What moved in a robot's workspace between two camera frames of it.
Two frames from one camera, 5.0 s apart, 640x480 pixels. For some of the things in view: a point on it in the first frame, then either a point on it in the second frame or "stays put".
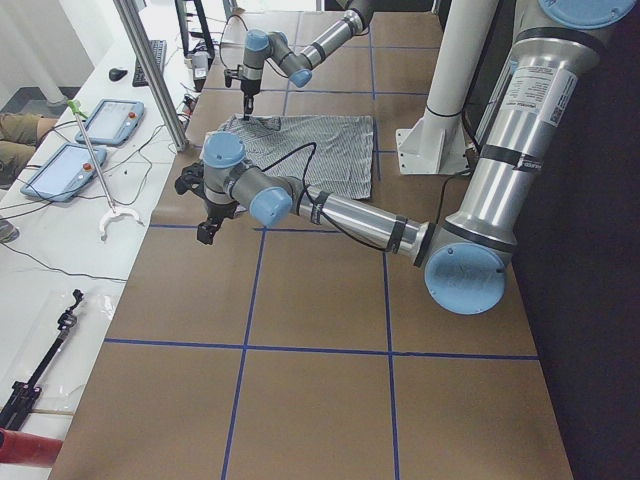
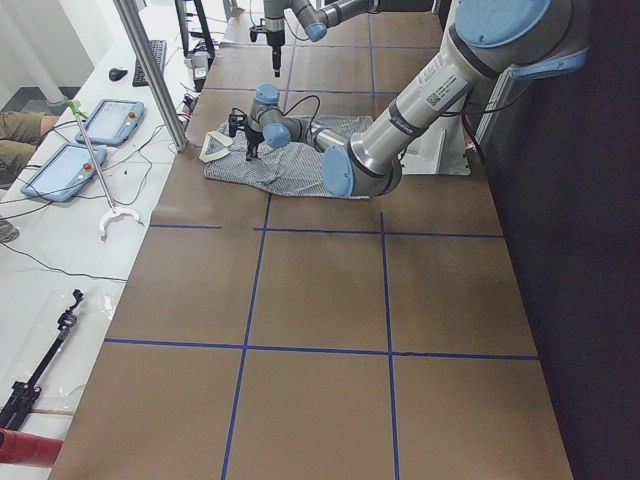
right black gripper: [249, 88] -> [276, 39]
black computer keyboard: [159, 48] stays put
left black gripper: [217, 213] -> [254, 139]
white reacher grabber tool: [79, 111] stays put
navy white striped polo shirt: [331, 155] stays put
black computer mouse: [116, 74] stays put
